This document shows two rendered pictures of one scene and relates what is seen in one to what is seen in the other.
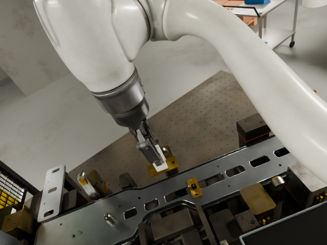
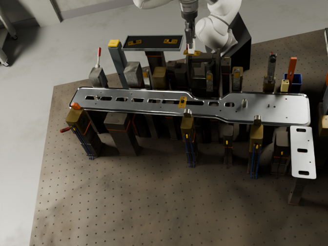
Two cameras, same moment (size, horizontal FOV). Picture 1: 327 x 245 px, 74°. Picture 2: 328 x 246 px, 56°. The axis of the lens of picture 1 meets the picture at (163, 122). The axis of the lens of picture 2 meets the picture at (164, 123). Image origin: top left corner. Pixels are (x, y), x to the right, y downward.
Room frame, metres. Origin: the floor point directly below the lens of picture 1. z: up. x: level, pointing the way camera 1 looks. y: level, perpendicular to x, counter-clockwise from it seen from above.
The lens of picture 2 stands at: (1.60, 0.36, 2.30)
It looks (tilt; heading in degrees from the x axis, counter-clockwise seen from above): 50 degrees down; 205
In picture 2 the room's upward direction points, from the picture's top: 15 degrees counter-clockwise
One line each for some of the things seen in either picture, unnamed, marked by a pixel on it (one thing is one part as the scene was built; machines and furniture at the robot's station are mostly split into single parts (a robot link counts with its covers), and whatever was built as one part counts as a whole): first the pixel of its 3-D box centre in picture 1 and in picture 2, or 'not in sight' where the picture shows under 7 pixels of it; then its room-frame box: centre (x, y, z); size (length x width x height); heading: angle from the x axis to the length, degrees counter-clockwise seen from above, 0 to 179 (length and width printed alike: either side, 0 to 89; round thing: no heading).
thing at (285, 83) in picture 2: not in sight; (281, 104); (0.32, 0.52, 0.88); 0.04 x 0.04 x 0.37; 1
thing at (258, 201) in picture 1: (258, 227); (165, 92); (0.28, -0.18, 0.89); 0.12 x 0.08 x 0.38; 1
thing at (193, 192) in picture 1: (193, 186); (182, 101); (0.45, -0.02, 1.01); 0.08 x 0.04 x 0.01; 1
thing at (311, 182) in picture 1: (303, 208); (139, 89); (0.28, -0.35, 0.90); 0.13 x 0.08 x 0.41; 1
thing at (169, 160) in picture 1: (161, 165); (191, 51); (0.37, 0.05, 1.29); 0.08 x 0.04 x 0.01; 88
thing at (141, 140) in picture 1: (139, 133); not in sight; (0.33, 0.05, 1.47); 0.05 x 0.02 x 0.05; 178
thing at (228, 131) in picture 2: (136, 193); (228, 148); (0.63, 0.25, 0.84); 0.10 x 0.05 x 0.29; 1
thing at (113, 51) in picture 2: not in sight; (123, 71); (0.13, -0.52, 0.92); 0.08 x 0.08 x 0.44; 1
